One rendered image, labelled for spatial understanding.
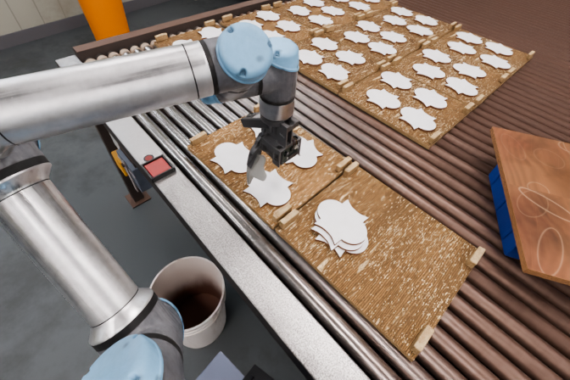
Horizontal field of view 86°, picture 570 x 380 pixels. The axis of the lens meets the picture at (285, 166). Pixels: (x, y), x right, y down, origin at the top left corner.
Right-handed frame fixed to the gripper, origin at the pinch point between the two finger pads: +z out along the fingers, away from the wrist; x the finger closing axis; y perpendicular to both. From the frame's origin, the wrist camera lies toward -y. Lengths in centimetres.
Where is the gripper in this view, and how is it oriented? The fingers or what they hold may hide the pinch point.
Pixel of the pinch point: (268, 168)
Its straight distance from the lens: 82.4
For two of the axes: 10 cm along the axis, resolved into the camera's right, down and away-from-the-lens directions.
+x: 7.1, -4.9, 5.0
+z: -0.6, 6.8, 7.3
